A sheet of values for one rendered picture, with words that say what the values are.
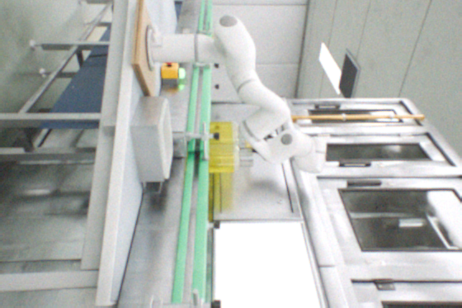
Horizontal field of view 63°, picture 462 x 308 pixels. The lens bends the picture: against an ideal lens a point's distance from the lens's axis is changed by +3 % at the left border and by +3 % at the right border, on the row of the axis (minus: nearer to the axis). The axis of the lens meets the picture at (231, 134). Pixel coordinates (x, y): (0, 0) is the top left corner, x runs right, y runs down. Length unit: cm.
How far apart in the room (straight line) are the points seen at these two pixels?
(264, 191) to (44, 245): 83
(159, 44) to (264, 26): 633
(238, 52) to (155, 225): 58
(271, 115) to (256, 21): 640
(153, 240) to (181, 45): 62
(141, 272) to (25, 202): 75
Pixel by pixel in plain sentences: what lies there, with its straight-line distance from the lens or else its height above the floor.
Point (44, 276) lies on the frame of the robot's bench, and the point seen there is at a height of 57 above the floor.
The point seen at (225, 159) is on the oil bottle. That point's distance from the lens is 143.
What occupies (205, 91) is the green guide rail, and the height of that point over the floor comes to 95.
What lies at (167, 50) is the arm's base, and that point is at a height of 84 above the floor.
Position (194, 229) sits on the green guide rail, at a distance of 117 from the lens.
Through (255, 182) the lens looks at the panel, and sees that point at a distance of 156.
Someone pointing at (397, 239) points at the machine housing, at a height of 166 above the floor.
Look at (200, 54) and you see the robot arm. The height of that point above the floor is 95.
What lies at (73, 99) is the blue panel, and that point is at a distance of 171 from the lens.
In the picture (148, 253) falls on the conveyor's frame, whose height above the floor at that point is 81.
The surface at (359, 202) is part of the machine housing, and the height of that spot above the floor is 158.
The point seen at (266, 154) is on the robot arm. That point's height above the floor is 116.
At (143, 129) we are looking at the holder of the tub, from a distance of 110.
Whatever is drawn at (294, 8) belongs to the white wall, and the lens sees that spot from 752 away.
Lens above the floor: 101
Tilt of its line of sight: 2 degrees up
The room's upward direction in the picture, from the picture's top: 90 degrees clockwise
